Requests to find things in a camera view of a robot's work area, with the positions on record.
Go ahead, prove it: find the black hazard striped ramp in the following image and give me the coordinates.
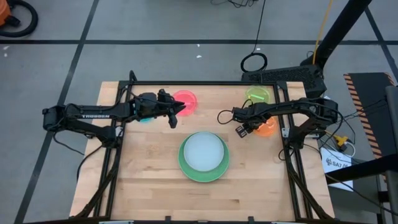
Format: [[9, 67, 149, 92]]
[[343, 72, 397, 160]]

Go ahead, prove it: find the yellow connector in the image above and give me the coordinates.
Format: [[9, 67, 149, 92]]
[[333, 134, 349, 148]]

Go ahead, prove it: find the yellow cable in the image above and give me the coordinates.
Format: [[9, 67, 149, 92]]
[[312, 0, 335, 65]]

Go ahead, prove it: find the orange machine body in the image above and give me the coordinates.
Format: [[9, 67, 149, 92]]
[[0, 0, 12, 26]]

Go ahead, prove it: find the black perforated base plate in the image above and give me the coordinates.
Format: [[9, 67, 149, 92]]
[[241, 64, 328, 100]]

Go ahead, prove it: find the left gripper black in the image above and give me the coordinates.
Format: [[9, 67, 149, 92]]
[[133, 88, 187, 129]]

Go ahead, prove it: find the black arm floor cable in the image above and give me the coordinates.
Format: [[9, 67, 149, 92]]
[[52, 132, 104, 182]]

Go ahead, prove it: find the black hose loop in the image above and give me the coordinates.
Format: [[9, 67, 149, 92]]
[[0, 0, 39, 38]]

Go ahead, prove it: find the grey post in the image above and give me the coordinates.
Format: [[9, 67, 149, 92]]
[[385, 85, 398, 156]]

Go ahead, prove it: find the small translucent pink plate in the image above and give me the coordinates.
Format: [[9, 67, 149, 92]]
[[172, 90, 198, 118]]

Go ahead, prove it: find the small translucent green plate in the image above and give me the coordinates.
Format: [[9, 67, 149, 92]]
[[246, 86, 272, 105]]

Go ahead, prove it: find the black metal beam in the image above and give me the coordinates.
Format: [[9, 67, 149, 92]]
[[325, 153, 398, 185]]

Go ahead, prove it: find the black cable bundle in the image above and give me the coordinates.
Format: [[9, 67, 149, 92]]
[[210, 0, 259, 9]]

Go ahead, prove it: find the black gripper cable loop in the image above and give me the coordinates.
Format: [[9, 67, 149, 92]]
[[216, 108, 235, 126]]

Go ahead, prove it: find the white paper sign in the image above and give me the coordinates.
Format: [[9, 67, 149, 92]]
[[320, 146, 355, 192]]

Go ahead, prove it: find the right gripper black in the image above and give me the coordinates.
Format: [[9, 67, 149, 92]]
[[231, 101, 272, 139]]

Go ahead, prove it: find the black stand pole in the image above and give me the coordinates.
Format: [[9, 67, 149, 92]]
[[300, 0, 373, 68]]

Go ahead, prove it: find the small translucent orange plate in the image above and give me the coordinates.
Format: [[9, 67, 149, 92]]
[[253, 116, 279, 138]]

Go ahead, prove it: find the black aluminium table frame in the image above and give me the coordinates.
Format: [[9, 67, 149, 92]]
[[74, 70, 335, 223]]

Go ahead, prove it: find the pale blue plastic plate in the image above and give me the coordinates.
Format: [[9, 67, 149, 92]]
[[183, 131, 225, 172]]

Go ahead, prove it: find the black coiled floor cable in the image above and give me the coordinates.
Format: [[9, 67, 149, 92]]
[[240, 0, 269, 73]]

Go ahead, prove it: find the large light green plate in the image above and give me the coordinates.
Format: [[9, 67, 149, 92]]
[[178, 131, 231, 184]]

